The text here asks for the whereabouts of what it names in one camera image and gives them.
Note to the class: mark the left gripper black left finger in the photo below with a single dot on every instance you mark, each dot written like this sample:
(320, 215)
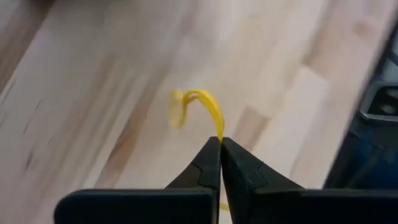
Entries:
(208, 168)

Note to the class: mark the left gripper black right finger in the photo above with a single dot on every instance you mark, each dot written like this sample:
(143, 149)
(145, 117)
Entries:
(239, 174)

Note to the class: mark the yellow thin rubber band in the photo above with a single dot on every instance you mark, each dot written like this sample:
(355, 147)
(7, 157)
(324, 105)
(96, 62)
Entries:
(214, 109)

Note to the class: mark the person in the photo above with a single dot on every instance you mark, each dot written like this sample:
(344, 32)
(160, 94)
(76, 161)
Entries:
(373, 161)

